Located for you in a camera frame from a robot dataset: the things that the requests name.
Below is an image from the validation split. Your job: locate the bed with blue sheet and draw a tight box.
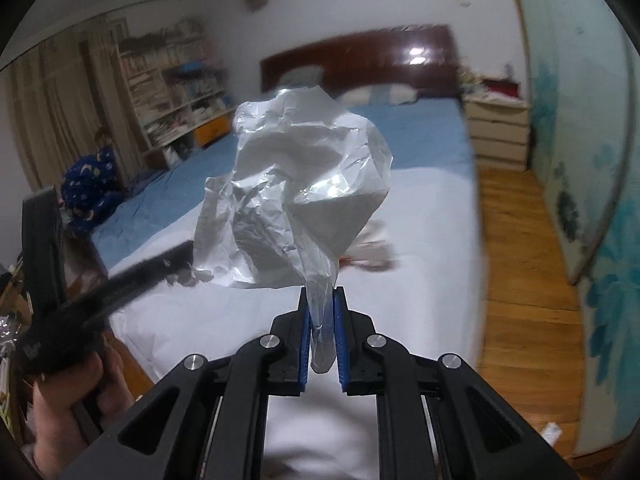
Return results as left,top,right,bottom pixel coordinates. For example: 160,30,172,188
90,97,482,361

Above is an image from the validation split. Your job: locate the orange storage box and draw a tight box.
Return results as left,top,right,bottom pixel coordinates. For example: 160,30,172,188
195,117,234,147

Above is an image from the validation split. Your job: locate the curtain rod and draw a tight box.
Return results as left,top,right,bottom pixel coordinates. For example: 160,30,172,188
0,0,194,72

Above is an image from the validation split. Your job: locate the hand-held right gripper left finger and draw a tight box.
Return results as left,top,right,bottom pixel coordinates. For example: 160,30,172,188
57,287,312,480

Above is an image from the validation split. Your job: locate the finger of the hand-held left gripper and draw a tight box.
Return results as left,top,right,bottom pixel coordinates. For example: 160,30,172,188
60,240,195,323
22,185,69,322

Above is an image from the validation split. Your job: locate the person's left hand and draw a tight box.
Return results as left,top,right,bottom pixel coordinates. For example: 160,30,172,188
30,345,137,468

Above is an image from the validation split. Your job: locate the white and blue pillow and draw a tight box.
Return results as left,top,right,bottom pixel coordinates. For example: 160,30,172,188
340,85,417,107

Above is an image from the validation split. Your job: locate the grey checkered pillow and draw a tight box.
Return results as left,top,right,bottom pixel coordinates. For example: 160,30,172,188
276,66,321,92

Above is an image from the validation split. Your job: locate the white bed cover sheet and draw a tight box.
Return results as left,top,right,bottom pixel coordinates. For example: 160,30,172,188
107,164,482,480

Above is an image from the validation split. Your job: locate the wooden bookshelf with books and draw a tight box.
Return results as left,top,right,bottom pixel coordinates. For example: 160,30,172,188
117,17,237,165

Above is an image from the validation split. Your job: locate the floral sliding wardrobe door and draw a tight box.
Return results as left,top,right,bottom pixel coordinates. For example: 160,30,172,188
515,0,632,287
575,10,640,461

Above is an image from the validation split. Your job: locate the silver plastic bag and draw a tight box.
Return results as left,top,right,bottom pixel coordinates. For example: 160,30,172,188
192,85,394,374

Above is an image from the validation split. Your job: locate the dark wooden headboard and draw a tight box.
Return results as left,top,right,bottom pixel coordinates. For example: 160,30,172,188
260,24,461,107

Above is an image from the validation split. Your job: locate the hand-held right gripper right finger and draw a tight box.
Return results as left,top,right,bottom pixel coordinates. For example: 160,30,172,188
332,287,581,480

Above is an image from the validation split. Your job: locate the beige curtain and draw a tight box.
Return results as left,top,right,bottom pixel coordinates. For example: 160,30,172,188
0,15,128,266

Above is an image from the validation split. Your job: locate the light wooden nightstand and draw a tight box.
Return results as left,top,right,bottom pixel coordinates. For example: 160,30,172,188
462,97,531,171

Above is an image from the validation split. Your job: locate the red box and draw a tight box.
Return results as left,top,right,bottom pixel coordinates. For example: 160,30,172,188
482,80,522,101

